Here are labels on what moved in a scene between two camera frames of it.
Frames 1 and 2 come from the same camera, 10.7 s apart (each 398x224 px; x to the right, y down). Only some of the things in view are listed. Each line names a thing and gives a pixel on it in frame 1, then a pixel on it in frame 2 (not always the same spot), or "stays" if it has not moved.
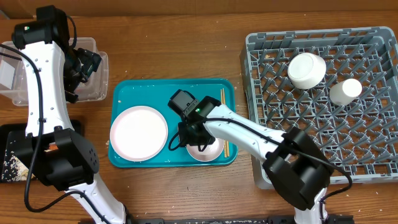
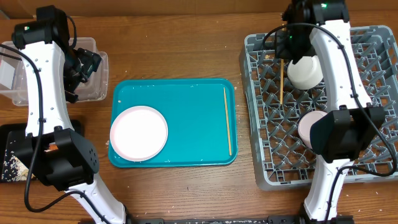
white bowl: [305, 70] stays
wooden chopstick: [225, 151] -> [282, 80]
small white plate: [211, 152] -> [305, 124]
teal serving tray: [155, 93] stays
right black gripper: [189, 136] -> [284, 51]
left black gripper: [91, 61] stays
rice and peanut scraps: [14, 170] stays
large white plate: [138, 133] stays
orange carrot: [53, 147] stays
